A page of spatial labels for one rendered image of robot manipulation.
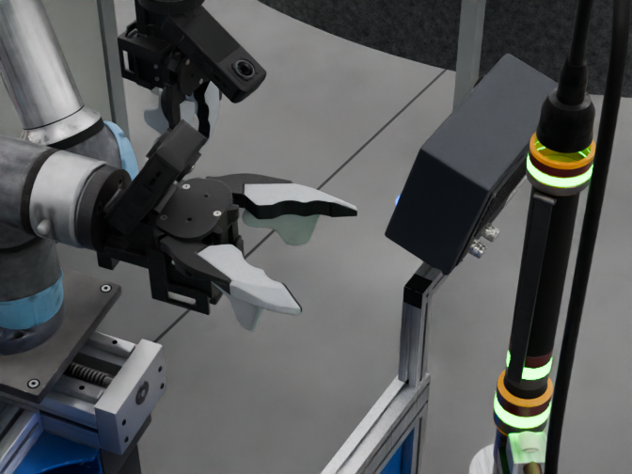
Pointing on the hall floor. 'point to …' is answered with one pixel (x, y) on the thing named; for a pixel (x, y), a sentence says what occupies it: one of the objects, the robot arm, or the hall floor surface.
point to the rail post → (414, 449)
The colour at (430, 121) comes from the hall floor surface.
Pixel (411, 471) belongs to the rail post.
